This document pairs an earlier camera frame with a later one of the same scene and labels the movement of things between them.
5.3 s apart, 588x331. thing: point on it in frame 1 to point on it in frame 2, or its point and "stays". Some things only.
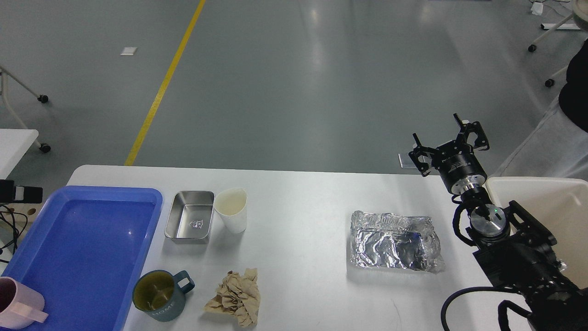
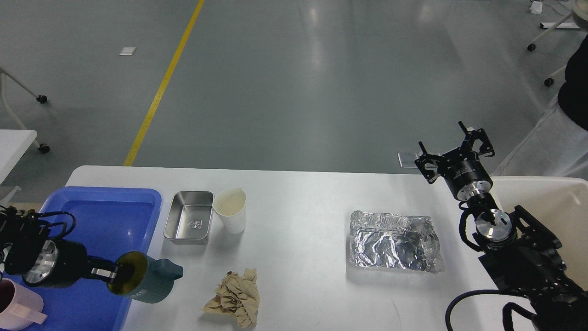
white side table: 14,143 stays
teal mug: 161,294 to 145,278
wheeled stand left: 43,99 stays
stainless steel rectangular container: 189,216 stays
